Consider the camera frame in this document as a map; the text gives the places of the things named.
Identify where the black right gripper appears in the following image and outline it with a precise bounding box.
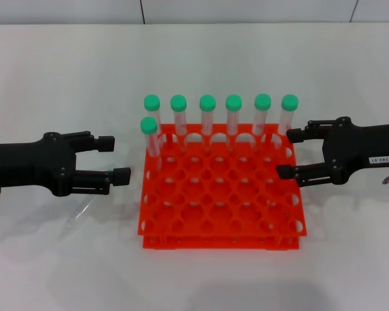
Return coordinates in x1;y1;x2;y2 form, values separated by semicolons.
276;117;389;189

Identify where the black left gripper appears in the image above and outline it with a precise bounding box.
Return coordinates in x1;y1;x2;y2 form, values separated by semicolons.
0;130;132;198

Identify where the orange plastic test tube rack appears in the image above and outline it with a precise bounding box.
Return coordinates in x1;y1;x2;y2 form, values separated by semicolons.
136;122;308;251

